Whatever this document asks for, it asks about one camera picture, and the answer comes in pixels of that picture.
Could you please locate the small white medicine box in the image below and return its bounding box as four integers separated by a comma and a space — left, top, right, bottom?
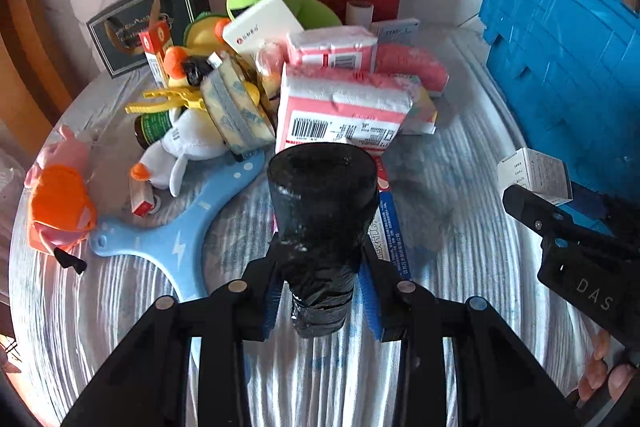
497, 147, 573, 206

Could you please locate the blue whale shaped board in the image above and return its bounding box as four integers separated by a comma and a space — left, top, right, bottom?
88, 150, 265, 303

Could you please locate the pink pig orange plush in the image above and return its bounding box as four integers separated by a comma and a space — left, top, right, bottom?
24, 124, 96, 274

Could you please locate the black taped cylinder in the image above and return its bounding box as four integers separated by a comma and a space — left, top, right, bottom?
267, 142, 380, 338

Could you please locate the white goose plush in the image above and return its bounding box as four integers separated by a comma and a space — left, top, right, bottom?
129, 109, 229, 197

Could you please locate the yellow plastic clamp scoop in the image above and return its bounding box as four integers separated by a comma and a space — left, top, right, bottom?
125, 87, 206, 114

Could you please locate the right human hand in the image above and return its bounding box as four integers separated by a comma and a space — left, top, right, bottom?
577, 329, 638, 402

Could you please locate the pastel packaged item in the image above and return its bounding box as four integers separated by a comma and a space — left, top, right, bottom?
397, 76, 438, 135

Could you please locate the blue white medicine box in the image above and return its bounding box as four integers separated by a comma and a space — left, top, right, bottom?
369, 156, 412, 280

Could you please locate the blue plastic crate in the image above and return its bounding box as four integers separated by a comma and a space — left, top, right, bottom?
478, 0, 640, 235

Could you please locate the small red white tube box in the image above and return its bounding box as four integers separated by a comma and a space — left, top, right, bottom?
129, 178, 162, 218

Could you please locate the large pink tissue pack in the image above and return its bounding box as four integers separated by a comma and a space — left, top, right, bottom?
276, 64, 412, 156

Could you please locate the pink towel roll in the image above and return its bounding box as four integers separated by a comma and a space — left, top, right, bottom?
375, 43, 449, 95

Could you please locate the white flat box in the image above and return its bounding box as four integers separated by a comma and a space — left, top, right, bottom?
370, 17, 420, 46

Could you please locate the brown bottle green label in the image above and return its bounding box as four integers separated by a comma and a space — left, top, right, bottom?
134, 110, 172, 150

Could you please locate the small pink tissue pack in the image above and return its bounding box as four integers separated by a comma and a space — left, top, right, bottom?
286, 26, 378, 72

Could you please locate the yellow blue fabric pouch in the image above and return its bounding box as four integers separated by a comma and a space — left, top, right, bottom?
200, 52, 276, 155

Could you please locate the cardboard paper roll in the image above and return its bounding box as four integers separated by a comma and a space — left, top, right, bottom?
345, 1, 374, 28

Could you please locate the black crumpled object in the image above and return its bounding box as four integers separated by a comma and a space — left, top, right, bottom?
181, 55, 215, 88

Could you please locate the red white tall carton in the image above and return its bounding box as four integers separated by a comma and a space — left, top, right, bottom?
139, 20, 174, 89

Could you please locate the white box red logo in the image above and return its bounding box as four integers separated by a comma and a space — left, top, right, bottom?
222, 0, 304, 61

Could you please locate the yellow duck plush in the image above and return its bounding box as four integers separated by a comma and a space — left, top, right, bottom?
162, 11, 277, 118

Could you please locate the black gift bag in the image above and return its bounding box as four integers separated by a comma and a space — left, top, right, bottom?
87, 0, 209, 78

